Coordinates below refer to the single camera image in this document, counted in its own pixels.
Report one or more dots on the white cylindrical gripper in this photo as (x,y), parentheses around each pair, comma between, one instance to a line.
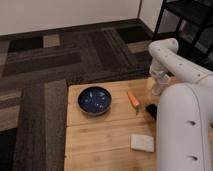
(157,70)

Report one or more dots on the white ceramic cup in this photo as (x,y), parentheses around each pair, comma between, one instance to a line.
(160,84)

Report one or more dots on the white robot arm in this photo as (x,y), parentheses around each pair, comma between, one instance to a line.
(185,109)

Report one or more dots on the dark blue ceramic bowl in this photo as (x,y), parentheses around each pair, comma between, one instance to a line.
(94,100)

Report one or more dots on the orange carrot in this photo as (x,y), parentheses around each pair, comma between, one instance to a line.
(134,101)

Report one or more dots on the black smartphone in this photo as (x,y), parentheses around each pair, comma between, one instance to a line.
(152,110)

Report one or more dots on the white sponge block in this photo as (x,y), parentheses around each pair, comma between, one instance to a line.
(142,142)

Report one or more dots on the black metal shelf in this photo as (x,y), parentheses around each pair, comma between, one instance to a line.
(198,13)

